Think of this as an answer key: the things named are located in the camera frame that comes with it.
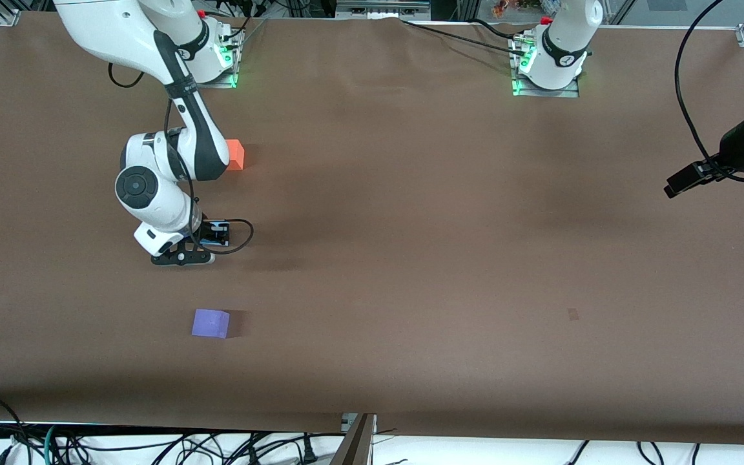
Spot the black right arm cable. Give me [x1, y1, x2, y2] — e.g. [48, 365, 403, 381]
[108, 61, 254, 254]

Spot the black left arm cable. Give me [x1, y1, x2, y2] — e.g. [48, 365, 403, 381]
[674, 0, 744, 183]

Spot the aluminium rear frame rail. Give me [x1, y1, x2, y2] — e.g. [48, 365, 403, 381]
[335, 0, 432, 20]

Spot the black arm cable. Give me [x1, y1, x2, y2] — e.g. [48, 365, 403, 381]
[108, 61, 254, 254]
[674, 0, 744, 183]

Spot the brown table cover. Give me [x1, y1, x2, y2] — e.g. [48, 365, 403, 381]
[0, 12, 744, 446]

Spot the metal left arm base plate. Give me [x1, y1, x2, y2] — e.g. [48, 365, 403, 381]
[509, 36, 581, 99]

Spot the aluminium profile bar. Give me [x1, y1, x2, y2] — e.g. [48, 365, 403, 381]
[330, 413, 377, 465]

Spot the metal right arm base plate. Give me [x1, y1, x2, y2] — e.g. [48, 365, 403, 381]
[181, 29, 243, 89]

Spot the light blue foam cube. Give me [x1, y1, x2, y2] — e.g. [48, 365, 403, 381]
[201, 223, 231, 247]

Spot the long black table cable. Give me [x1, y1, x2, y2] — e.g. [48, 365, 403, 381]
[400, 18, 531, 56]

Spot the purple foam cube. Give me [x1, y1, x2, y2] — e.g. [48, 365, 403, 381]
[191, 308, 231, 339]

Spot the short black table cable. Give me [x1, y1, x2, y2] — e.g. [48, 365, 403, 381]
[469, 18, 541, 41]

